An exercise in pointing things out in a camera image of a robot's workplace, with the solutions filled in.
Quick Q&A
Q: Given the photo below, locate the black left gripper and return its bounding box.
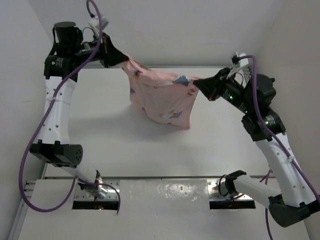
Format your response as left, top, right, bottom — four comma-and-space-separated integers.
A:
71, 32, 127, 69

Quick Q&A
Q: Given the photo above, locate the pink cartoon print pillowcase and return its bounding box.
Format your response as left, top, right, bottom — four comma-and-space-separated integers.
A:
117, 57, 199, 129

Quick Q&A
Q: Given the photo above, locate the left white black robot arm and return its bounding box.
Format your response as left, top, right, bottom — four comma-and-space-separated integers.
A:
29, 17, 129, 183

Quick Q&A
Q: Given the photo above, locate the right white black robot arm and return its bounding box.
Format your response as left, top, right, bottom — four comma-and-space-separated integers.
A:
193, 67, 320, 228

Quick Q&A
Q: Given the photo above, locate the white front cover board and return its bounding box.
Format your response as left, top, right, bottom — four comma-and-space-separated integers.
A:
17, 178, 311, 240

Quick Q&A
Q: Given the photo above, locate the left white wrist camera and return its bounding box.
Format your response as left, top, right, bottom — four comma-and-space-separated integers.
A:
88, 15, 109, 36

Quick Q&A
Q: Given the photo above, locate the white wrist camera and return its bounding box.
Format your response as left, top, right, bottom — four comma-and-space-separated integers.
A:
88, 15, 109, 36
230, 52, 249, 75

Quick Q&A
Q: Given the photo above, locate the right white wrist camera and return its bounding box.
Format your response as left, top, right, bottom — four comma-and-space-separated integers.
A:
230, 52, 249, 75

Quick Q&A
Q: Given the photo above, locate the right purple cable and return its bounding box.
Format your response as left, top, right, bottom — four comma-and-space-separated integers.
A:
237, 54, 320, 240

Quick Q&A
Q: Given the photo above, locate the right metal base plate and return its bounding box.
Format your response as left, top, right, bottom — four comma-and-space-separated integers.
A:
207, 178, 253, 202

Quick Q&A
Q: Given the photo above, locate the metal base plate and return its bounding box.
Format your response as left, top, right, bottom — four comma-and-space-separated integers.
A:
74, 178, 120, 202
207, 178, 253, 202

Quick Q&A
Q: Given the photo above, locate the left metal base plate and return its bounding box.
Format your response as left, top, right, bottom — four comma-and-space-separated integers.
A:
74, 178, 120, 202

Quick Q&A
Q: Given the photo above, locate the left aluminium frame rail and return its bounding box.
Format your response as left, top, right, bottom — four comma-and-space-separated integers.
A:
7, 180, 36, 240

